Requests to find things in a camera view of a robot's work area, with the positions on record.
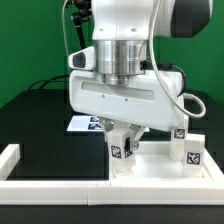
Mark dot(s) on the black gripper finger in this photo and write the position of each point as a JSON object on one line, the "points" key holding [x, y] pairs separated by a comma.
{"points": [[136, 134], [106, 124]]}

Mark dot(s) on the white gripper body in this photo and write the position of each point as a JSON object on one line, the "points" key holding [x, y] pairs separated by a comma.
{"points": [[142, 102]]}

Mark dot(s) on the white square tabletop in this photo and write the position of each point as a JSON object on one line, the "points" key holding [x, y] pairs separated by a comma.
{"points": [[153, 162]]}

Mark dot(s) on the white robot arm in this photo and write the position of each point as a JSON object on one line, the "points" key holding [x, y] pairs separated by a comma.
{"points": [[118, 78]]}

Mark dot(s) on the white marker sheet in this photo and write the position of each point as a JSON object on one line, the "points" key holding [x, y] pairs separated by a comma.
{"points": [[84, 123]]}

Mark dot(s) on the white U-shaped fence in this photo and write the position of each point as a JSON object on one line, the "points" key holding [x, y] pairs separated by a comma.
{"points": [[115, 191]]}

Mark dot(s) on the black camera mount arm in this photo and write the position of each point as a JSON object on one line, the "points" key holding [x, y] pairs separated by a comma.
{"points": [[80, 17]]}

